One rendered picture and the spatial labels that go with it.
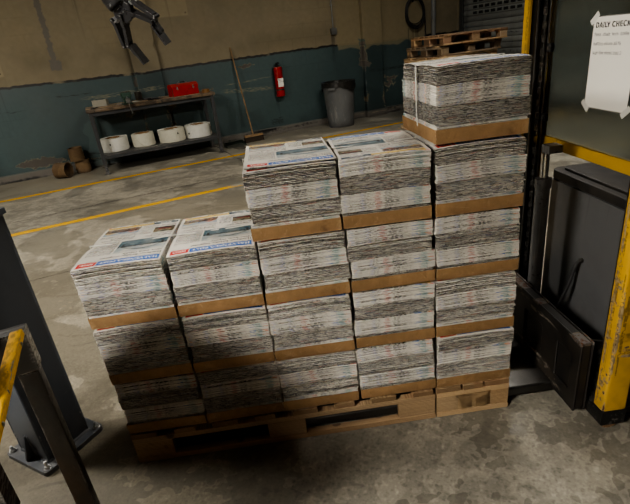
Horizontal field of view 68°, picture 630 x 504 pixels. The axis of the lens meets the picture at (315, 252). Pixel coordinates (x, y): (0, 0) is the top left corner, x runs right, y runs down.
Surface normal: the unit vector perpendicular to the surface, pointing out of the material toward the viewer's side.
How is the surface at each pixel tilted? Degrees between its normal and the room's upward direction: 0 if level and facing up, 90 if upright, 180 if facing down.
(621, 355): 90
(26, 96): 90
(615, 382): 90
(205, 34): 90
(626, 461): 0
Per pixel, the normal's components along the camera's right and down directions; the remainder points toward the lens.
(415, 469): -0.11, -0.91
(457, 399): 0.09, 0.40
